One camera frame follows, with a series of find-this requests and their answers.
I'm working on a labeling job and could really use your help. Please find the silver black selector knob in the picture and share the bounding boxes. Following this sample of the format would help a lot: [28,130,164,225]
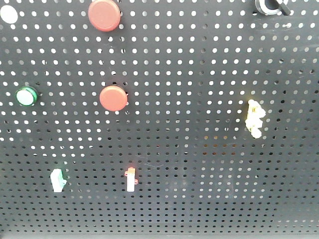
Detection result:
[255,0,291,16]

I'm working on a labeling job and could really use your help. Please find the upper red mushroom button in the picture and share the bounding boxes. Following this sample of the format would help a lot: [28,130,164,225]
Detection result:
[88,0,121,32]

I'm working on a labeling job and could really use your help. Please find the lower red mushroom button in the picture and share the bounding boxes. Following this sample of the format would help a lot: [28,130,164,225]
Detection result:
[99,85,128,112]

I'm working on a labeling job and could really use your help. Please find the black perforated pegboard panel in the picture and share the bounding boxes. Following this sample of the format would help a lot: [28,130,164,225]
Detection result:
[0,0,319,239]

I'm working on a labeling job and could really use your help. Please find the white red rocker switch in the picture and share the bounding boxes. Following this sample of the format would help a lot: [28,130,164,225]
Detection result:
[125,167,138,192]

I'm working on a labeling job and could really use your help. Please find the white green rocker switch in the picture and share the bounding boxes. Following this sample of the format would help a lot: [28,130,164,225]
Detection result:
[50,169,67,193]

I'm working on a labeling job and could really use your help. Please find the yellow toggle switch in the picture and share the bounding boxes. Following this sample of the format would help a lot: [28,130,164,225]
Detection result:
[245,99,266,139]

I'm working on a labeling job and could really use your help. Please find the red mushroom button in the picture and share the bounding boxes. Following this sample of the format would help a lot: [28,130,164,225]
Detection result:
[88,0,121,32]
[99,85,128,112]

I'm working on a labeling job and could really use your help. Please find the green round push button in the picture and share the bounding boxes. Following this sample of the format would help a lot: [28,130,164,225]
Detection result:
[15,86,38,107]

